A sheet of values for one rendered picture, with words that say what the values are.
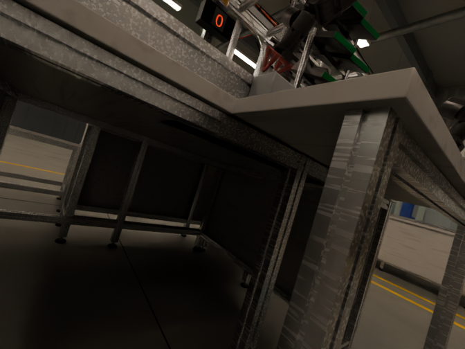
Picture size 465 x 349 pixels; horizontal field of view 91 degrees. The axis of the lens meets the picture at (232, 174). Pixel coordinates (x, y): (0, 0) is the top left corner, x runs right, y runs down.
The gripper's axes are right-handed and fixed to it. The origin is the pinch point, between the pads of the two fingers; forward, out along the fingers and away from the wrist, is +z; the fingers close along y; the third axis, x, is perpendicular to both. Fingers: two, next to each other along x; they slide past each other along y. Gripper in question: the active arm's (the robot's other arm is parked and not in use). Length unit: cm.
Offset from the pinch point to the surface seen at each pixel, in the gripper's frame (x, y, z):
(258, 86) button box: 26.6, 20.0, 1.3
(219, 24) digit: -13.0, 17.9, -1.9
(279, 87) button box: 29.8, 17.5, -1.4
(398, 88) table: 57, 30, -10
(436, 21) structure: -289, -479, -234
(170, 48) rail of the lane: 24.9, 39.5, 4.3
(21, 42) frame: 37, 57, 9
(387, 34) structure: -360, -481, -184
